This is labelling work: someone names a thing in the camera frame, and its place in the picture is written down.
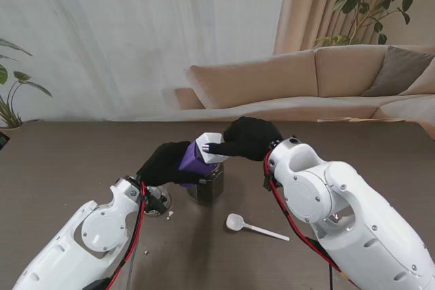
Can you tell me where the red left arm cable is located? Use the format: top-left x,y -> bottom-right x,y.
108,181 -> 147,286

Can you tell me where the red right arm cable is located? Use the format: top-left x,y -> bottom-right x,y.
264,150 -> 358,287

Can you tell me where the tall leafy green plant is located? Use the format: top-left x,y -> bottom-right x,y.
314,0 -> 435,48

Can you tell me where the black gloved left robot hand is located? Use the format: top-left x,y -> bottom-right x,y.
135,140 -> 207,189

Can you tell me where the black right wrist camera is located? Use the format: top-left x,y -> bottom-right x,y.
262,174 -> 281,191

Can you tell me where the beige curtain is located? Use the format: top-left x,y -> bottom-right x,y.
273,0 -> 435,55

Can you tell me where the grey sofa cushion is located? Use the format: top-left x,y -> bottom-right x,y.
360,45 -> 435,97

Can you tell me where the tan plant pot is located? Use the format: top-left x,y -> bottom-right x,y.
0,126 -> 23,138

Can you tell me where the grey left arm cable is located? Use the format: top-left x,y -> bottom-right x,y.
125,242 -> 140,290

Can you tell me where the purple square coffee jar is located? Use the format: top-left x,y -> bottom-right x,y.
177,139 -> 218,189

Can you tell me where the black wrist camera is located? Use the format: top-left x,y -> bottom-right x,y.
262,174 -> 281,191
144,194 -> 167,215

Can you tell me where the beige sofa cushion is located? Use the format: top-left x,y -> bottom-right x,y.
399,65 -> 435,96

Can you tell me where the beige sofa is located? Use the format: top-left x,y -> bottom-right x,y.
175,44 -> 435,131

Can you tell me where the glass jar of coffee beans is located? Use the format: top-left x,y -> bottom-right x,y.
186,162 -> 226,206

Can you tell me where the broad leaf green plant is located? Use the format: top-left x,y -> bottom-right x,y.
0,37 -> 53,130

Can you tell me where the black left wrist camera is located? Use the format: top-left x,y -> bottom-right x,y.
144,194 -> 167,215

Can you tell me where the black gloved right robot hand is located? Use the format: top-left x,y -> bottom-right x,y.
202,116 -> 285,162

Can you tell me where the white square jar lid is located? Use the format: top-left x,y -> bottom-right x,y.
195,132 -> 229,165

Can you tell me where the white plastic spoon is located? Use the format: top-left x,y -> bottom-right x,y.
226,213 -> 291,242

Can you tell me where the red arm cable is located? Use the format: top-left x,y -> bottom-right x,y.
264,150 -> 358,287
108,181 -> 147,286

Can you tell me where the white sheer curtain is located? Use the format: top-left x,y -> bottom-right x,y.
0,0 -> 290,123

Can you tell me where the clear glass jar lid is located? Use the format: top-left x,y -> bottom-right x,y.
142,184 -> 173,219

